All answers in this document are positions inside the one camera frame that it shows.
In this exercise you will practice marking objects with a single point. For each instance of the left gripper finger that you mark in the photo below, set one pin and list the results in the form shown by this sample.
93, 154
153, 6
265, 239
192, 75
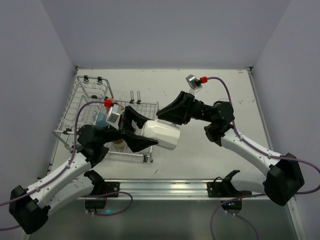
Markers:
137, 143
140, 120

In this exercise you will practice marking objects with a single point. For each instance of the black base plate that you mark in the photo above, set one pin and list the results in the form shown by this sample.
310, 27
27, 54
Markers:
108, 187
223, 188

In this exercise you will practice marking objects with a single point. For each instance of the black control box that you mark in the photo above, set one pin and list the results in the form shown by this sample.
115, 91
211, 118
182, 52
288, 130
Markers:
94, 204
233, 207

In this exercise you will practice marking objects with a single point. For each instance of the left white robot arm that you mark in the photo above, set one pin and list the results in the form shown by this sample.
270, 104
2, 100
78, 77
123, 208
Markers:
76, 178

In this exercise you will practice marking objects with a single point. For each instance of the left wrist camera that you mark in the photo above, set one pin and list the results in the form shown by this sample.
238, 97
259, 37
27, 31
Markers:
113, 116

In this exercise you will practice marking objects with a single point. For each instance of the silver wire dish rack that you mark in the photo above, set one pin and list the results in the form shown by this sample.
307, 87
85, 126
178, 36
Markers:
94, 88

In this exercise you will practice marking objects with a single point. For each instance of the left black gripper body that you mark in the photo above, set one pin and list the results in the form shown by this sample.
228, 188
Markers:
123, 128

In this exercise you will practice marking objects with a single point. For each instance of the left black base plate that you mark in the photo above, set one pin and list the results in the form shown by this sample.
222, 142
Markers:
108, 187

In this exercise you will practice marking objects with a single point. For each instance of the pink ceramic mug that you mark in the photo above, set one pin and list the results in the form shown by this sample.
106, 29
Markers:
110, 102

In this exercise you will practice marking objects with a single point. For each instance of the beige brown cup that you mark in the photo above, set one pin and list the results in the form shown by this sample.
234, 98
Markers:
119, 143

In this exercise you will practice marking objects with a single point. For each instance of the left black control box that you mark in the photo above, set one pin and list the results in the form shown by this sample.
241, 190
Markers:
94, 204

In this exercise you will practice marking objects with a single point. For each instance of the white ceramic mug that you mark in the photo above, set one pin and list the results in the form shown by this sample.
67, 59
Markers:
167, 135

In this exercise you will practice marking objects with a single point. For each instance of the aluminium mounting rail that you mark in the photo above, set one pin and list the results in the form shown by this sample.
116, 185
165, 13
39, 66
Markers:
175, 189

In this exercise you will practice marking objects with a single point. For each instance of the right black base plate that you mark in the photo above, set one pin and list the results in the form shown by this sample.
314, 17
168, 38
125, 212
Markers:
223, 188

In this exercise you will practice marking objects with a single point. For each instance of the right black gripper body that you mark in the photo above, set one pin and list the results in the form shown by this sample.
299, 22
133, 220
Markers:
188, 107

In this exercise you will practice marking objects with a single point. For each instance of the blue cup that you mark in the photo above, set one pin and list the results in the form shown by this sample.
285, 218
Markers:
101, 120

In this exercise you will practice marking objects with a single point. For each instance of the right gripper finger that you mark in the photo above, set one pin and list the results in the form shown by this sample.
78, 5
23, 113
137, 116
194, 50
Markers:
180, 105
175, 116

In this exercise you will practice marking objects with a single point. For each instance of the right black control box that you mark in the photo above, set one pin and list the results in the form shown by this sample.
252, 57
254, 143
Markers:
233, 207

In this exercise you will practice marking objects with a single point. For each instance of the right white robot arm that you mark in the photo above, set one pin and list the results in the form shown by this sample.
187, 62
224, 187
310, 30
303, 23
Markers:
283, 175

